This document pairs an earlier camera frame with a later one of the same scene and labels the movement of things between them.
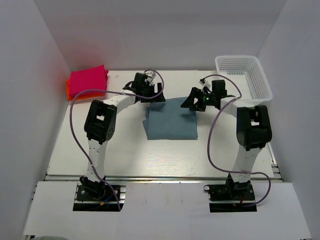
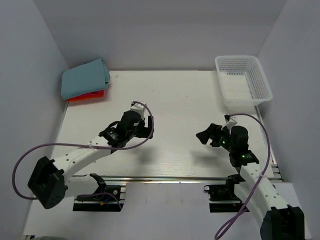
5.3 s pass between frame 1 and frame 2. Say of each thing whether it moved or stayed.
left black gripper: moved
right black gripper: moved
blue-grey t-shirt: moved
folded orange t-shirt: stayed
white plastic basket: stayed
